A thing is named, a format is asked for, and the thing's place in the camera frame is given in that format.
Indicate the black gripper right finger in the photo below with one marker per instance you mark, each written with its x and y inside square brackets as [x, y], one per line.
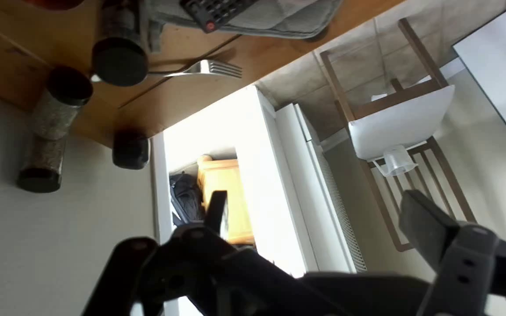
[429, 224]

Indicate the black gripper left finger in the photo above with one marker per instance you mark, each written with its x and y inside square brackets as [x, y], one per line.
[217, 210]

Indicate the glass spice jar black lid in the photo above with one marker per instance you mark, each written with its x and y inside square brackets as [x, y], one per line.
[120, 58]
[52, 123]

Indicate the dark jar with black lid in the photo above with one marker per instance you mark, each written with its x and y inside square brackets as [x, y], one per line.
[131, 149]

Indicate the light wooden box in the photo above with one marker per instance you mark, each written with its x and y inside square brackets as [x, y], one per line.
[227, 193]

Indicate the black bag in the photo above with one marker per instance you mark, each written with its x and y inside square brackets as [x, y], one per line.
[185, 198]

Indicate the wooden chair white seat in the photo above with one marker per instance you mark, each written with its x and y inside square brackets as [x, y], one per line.
[399, 123]

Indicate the silver metal fork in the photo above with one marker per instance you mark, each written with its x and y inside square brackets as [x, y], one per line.
[218, 68]

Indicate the white flat panel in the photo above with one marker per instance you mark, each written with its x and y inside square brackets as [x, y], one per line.
[505, 63]

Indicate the black remote control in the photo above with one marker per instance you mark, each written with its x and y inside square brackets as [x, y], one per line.
[218, 10]

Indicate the grey quilted pot holder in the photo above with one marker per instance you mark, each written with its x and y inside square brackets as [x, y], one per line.
[290, 19]

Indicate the white door frame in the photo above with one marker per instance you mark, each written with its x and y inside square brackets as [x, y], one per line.
[264, 175]

